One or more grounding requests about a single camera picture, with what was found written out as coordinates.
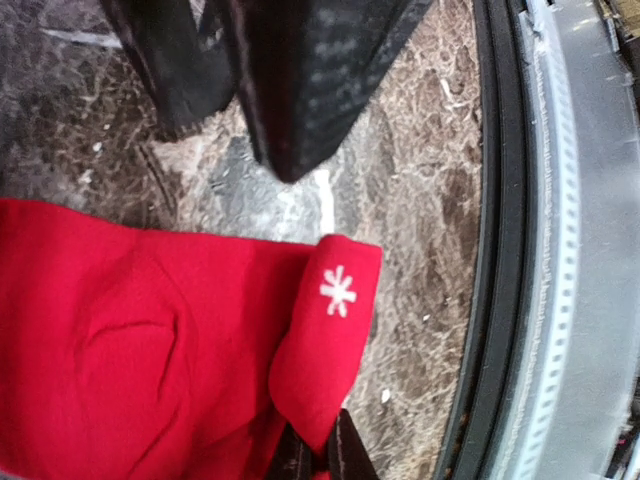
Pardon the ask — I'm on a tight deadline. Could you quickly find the left gripper white black left finger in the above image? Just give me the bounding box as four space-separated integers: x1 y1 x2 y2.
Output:
264 424 313 480

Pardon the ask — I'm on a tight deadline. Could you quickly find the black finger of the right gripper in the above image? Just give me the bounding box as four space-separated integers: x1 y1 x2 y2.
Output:
219 0 430 183
100 0 235 133

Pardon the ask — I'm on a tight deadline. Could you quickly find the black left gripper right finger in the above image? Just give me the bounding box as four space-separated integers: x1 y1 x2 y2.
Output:
327 409 379 480

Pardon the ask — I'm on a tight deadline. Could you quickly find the white slotted cable duct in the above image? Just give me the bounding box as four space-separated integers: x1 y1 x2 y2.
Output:
512 1 580 479

